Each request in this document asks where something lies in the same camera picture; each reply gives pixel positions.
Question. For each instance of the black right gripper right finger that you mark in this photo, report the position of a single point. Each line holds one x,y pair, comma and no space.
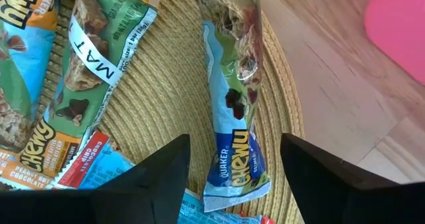
332,197

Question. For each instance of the round woven straw placemat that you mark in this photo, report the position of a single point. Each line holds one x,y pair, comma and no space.
159,94

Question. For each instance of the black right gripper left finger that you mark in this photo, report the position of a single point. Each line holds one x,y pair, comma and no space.
133,197

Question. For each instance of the oatmeal raisin granola bar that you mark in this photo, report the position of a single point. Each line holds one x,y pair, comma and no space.
232,171

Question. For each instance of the pink plastic bin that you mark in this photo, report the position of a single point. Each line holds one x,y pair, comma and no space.
401,28

